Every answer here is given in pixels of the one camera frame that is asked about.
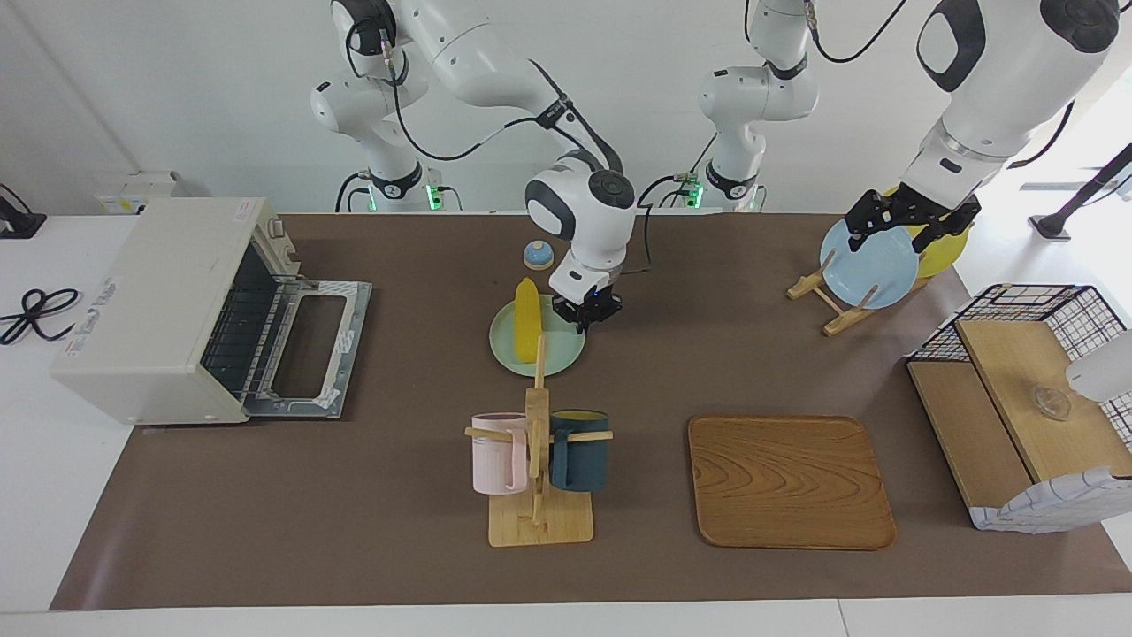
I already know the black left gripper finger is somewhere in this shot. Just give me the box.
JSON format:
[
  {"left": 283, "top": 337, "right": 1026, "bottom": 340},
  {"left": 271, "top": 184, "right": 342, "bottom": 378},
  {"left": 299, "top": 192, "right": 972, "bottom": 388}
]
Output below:
[
  {"left": 845, "top": 190, "right": 890, "bottom": 253},
  {"left": 915, "top": 196, "right": 983, "bottom": 255}
]

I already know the light green plate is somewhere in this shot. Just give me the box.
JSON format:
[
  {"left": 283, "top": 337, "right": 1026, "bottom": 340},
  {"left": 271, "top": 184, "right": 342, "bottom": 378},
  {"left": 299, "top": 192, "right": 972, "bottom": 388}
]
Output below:
[{"left": 489, "top": 295, "right": 586, "bottom": 379}]

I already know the yellow corn cob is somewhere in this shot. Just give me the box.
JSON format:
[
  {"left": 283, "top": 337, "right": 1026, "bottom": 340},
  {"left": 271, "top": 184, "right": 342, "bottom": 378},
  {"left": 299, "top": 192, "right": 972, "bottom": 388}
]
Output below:
[{"left": 515, "top": 278, "right": 542, "bottom": 364}]

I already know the glass oven door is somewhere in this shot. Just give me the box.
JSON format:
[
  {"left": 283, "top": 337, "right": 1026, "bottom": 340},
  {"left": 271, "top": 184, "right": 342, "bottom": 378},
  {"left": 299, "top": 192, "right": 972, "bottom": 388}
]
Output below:
[{"left": 243, "top": 279, "right": 374, "bottom": 419}]

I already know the white toaster oven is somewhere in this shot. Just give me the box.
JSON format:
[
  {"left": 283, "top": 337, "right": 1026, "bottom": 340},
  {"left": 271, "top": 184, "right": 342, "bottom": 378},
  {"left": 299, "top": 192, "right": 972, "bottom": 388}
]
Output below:
[{"left": 49, "top": 196, "right": 302, "bottom": 427}]

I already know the yellow plate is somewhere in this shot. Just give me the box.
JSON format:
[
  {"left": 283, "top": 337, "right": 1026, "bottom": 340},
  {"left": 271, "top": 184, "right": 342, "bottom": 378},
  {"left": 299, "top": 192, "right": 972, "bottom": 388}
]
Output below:
[{"left": 884, "top": 186, "right": 972, "bottom": 280}]

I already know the light blue plate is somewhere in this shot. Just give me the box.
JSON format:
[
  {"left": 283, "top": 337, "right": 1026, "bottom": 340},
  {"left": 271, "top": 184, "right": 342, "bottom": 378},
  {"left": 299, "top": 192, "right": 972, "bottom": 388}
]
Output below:
[{"left": 820, "top": 218, "right": 919, "bottom": 310}]

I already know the black tripod stand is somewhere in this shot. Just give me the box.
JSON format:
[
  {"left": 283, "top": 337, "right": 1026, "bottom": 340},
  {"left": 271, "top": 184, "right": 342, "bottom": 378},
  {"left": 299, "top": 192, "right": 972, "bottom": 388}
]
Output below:
[{"left": 1030, "top": 142, "right": 1132, "bottom": 242}]

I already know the wooden plate rack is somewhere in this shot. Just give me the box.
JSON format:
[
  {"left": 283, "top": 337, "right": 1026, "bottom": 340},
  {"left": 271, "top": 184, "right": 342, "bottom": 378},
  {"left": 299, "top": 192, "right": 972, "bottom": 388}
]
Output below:
[{"left": 787, "top": 265, "right": 934, "bottom": 337}]

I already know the dark blue mug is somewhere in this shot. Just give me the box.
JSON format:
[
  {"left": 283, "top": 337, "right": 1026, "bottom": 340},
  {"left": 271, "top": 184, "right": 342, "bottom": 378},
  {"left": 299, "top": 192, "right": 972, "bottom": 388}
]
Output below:
[{"left": 548, "top": 409, "right": 611, "bottom": 493}]

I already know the pink mug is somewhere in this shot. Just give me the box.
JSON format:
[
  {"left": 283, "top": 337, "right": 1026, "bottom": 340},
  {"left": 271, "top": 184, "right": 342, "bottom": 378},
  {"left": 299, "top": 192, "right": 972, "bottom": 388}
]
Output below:
[{"left": 470, "top": 412, "right": 530, "bottom": 495}]

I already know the wooden mug tree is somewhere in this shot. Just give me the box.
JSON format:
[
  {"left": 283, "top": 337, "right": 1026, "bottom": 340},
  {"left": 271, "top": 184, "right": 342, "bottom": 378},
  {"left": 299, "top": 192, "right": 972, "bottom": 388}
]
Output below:
[{"left": 466, "top": 334, "right": 614, "bottom": 548}]

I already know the clear glass cup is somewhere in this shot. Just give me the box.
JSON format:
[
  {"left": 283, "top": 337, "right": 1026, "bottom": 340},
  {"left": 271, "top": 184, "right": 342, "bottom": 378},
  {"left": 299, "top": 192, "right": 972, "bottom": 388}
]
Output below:
[{"left": 1029, "top": 385, "right": 1073, "bottom": 421}]

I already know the white rounded object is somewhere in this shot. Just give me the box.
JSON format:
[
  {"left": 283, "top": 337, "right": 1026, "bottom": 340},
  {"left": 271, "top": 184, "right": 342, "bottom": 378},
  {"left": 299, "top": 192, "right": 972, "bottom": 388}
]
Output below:
[{"left": 1066, "top": 329, "right": 1132, "bottom": 403}]

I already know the wooden serving tray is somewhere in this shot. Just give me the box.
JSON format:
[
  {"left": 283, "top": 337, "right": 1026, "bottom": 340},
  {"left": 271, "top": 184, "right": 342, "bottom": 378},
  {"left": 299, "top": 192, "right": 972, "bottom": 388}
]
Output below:
[{"left": 688, "top": 416, "right": 897, "bottom": 551}]

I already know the white checked cloth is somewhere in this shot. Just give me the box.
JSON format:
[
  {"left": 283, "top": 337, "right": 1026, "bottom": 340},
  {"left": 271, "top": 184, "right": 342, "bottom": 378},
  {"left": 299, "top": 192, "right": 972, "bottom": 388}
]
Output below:
[{"left": 968, "top": 467, "right": 1132, "bottom": 533}]

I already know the brown table mat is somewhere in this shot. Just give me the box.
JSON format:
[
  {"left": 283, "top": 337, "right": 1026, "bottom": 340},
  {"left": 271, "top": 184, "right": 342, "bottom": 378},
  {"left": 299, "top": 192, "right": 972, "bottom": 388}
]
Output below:
[{"left": 49, "top": 212, "right": 1132, "bottom": 611}]

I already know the white power box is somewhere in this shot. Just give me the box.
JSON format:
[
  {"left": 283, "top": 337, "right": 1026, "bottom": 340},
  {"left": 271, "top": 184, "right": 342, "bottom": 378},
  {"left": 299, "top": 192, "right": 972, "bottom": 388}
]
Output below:
[{"left": 93, "top": 171, "right": 191, "bottom": 216}]

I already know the black clamp stand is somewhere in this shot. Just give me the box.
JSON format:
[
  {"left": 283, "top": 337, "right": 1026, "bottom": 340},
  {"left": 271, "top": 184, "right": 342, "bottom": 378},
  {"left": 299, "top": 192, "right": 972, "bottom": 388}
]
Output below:
[{"left": 0, "top": 183, "right": 47, "bottom": 240}]

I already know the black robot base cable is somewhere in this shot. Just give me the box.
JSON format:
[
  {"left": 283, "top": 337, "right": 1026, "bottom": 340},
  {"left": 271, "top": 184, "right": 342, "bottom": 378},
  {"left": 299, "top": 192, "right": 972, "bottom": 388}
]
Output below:
[
  {"left": 334, "top": 171, "right": 377, "bottom": 213},
  {"left": 637, "top": 171, "right": 708, "bottom": 271}
]

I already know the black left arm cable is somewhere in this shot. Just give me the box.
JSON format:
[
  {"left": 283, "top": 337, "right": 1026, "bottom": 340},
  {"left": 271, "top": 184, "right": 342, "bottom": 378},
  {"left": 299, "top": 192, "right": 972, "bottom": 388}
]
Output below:
[{"left": 800, "top": 0, "right": 1075, "bottom": 169}]

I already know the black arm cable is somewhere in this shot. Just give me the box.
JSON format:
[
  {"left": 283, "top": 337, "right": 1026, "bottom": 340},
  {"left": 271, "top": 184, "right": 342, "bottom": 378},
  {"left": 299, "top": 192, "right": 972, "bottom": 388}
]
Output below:
[
  {"left": 800, "top": 0, "right": 1075, "bottom": 169},
  {"left": 345, "top": 18, "right": 624, "bottom": 178}
]

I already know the wire and wood shelf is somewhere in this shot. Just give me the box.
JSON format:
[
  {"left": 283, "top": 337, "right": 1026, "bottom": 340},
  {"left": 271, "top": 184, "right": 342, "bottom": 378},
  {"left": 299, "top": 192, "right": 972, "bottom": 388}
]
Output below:
[{"left": 906, "top": 284, "right": 1132, "bottom": 533}]

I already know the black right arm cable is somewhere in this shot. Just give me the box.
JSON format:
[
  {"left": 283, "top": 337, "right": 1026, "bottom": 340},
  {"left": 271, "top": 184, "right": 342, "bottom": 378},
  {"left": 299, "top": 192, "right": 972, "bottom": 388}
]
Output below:
[{"left": 345, "top": 18, "right": 624, "bottom": 178}]

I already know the oven wire rack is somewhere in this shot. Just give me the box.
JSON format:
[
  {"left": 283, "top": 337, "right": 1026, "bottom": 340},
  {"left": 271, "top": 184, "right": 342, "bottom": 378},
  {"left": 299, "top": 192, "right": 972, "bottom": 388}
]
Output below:
[{"left": 202, "top": 243, "right": 297, "bottom": 399}]

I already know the coiled black cable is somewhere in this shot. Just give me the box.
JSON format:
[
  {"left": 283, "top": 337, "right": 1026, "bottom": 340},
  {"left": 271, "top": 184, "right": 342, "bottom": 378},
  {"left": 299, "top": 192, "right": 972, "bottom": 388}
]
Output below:
[{"left": 0, "top": 288, "right": 82, "bottom": 346}]

